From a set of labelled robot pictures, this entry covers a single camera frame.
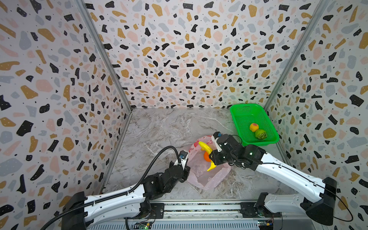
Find orange tangerine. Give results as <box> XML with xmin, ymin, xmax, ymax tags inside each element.
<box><xmin>204</xmin><ymin>152</ymin><xmax>211</xmax><ymax>162</ymax></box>

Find yellow banana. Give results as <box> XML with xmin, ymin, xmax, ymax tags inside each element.
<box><xmin>198</xmin><ymin>141</ymin><xmax>216</xmax><ymax>172</ymax></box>

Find peach yellow red fruit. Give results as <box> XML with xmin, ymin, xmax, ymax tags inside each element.
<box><xmin>250</xmin><ymin>123</ymin><xmax>259</xmax><ymax>132</ymax></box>

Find green fruit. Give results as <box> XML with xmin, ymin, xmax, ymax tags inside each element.
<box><xmin>255</xmin><ymin>129</ymin><xmax>267</xmax><ymax>140</ymax></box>

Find green plastic basket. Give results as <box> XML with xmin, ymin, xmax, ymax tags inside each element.
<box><xmin>230</xmin><ymin>103</ymin><xmax>279</xmax><ymax>146</ymax></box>

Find pink plastic bag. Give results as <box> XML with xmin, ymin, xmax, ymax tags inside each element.
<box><xmin>187</xmin><ymin>136</ymin><xmax>231</xmax><ymax>190</ymax></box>

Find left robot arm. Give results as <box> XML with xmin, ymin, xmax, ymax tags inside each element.
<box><xmin>61</xmin><ymin>163</ymin><xmax>190</xmax><ymax>230</ymax></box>

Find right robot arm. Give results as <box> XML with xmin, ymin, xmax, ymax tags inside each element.
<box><xmin>209</xmin><ymin>132</ymin><xmax>337</xmax><ymax>226</ymax></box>

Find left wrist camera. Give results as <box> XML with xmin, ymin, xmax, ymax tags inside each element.
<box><xmin>179</xmin><ymin>150</ymin><xmax>188</xmax><ymax>168</ymax></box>

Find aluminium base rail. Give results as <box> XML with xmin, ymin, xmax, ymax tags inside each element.
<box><xmin>104</xmin><ymin>199</ymin><xmax>325</xmax><ymax>230</ymax></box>

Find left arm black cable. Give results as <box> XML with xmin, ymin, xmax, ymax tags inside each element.
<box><xmin>40</xmin><ymin>146</ymin><xmax>182</xmax><ymax>230</ymax></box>

